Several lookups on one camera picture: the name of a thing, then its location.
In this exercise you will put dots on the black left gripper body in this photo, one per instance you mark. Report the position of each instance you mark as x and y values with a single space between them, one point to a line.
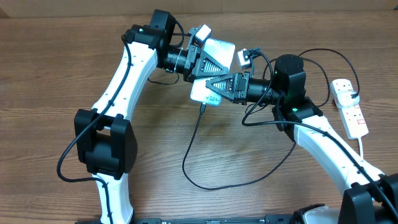
190 63

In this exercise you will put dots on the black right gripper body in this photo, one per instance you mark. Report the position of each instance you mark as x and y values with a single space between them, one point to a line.
242 85

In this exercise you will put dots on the Samsung Galaxy smartphone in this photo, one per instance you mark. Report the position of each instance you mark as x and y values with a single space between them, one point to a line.
223 52

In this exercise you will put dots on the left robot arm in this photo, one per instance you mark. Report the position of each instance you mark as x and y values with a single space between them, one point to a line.
105 140

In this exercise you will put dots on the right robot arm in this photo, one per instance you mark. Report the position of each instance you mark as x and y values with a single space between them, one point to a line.
369 196

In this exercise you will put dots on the white charger plug adapter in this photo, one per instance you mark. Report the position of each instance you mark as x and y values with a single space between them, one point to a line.
346 98

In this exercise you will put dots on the white power strip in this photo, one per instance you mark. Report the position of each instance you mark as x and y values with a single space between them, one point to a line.
351 116

